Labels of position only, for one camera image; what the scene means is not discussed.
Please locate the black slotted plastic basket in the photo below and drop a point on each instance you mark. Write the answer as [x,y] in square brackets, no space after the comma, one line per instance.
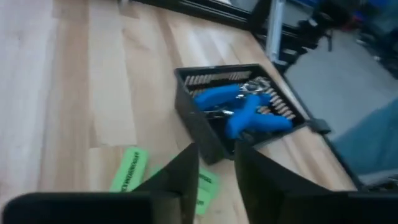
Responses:
[199,130]

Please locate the black table-level camera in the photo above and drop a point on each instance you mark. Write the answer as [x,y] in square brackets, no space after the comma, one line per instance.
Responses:
[320,126]

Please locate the silver aluminium extrusion bar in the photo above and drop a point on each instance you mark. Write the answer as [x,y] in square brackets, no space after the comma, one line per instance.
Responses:
[275,31]

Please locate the background black robot arm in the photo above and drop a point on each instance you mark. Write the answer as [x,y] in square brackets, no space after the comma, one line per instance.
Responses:
[320,25]

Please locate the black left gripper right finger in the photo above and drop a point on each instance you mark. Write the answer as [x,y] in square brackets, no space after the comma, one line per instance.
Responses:
[280,199]

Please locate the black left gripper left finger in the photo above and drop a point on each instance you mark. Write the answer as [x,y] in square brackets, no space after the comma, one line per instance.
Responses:
[93,208]

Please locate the black table end rail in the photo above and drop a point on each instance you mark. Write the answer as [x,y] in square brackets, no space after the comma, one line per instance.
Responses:
[202,14]

